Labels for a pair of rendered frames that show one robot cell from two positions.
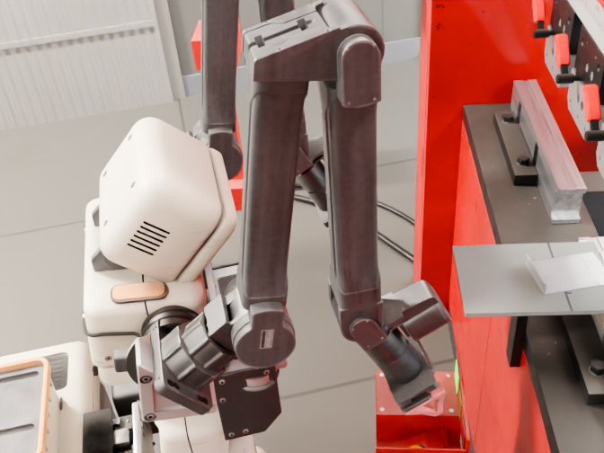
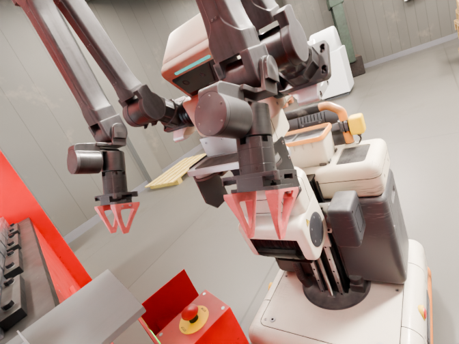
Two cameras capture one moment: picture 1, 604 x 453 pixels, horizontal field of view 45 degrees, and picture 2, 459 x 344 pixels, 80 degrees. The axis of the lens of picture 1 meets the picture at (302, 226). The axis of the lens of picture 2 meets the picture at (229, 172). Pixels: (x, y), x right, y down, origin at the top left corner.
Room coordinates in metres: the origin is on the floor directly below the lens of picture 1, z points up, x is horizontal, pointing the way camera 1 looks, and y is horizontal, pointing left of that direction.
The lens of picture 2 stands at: (1.40, -0.35, 1.23)
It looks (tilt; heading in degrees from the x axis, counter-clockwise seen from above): 18 degrees down; 140
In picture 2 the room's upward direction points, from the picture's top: 24 degrees counter-clockwise
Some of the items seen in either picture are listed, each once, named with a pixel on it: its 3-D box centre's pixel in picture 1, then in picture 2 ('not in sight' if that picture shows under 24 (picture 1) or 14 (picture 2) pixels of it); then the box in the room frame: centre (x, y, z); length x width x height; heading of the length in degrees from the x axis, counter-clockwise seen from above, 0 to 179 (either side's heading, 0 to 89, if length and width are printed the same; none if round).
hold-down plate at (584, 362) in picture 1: (580, 333); not in sight; (0.89, -0.49, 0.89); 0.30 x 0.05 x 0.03; 174
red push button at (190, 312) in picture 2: not in sight; (191, 315); (0.88, -0.18, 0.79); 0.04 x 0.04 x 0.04
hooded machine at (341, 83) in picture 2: not in sight; (330, 63); (-1.24, 5.49, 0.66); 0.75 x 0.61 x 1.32; 99
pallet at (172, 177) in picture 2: not in sight; (180, 170); (-2.92, 2.18, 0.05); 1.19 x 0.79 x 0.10; 99
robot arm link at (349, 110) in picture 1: (351, 196); (69, 61); (0.68, -0.06, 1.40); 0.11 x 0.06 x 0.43; 9
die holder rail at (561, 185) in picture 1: (543, 145); not in sight; (1.47, -0.60, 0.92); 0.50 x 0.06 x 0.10; 174
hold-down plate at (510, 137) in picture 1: (513, 146); not in sight; (1.53, -0.55, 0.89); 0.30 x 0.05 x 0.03; 174
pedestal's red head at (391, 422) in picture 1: (418, 422); (186, 322); (0.83, -0.18, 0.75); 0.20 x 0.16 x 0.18; 172
